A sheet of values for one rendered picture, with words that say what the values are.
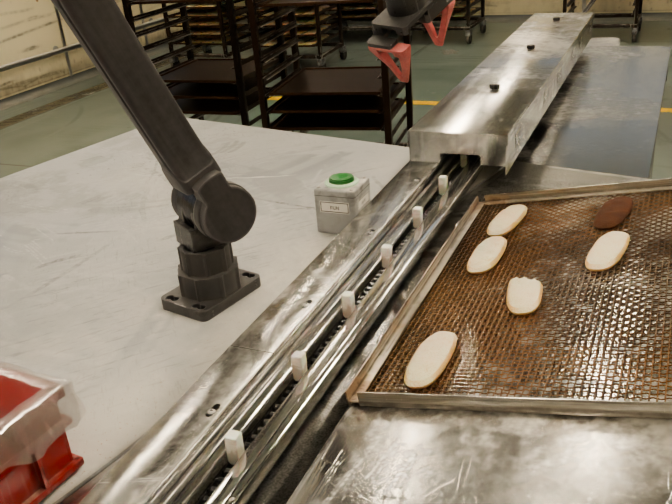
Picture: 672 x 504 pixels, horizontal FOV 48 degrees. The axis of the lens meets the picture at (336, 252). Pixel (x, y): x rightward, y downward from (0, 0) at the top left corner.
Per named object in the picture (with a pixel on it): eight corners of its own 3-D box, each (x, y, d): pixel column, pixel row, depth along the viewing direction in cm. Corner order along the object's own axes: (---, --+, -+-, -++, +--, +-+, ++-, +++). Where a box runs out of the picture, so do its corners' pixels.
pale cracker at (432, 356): (429, 334, 79) (427, 324, 79) (464, 334, 77) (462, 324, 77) (396, 388, 71) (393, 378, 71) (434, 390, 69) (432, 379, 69)
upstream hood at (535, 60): (533, 37, 241) (534, 9, 238) (592, 36, 234) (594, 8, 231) (408, 169, 139) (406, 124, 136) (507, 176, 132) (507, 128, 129)
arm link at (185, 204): (178, 251, 105) (195, 264, 101) (165, 181, 101) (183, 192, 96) (237, 231, 109) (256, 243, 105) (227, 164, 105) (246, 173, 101)
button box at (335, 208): (336, 232, 131) (330, 171, 126) (379, 237, 128) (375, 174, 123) (316, 252, 125) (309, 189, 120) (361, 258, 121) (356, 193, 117)
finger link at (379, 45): (379, 87, 118) (362, 34, 111) (405, 60, 120) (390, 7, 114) (414, 93, 113) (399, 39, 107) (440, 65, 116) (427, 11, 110)
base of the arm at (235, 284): (219, 272, 113) (159, 308, 105) (211, 222, 110) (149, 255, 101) (263, 284, 109) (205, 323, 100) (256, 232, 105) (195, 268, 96)
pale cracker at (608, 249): (602, 234, 91) (601, 225, 91) (636, 234, 89) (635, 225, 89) (578, 271, 84) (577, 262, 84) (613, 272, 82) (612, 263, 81)
